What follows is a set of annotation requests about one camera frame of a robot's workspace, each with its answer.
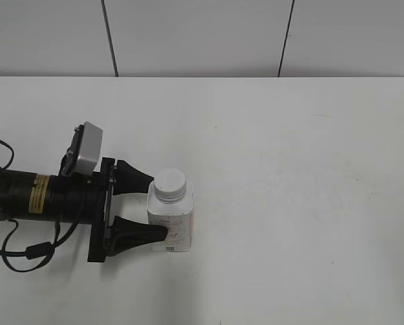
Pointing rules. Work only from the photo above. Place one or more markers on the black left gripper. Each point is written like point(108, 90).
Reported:
point(124, 234)

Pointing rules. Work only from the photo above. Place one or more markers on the white screw cap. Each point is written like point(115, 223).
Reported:
point(170, 185)

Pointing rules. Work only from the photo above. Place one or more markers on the white square plastic bottle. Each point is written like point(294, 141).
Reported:
point(177, 217)

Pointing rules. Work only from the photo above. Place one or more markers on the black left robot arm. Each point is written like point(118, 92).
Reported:
point(80, 199)

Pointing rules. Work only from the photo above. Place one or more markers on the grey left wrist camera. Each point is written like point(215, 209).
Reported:
point(83, 153)

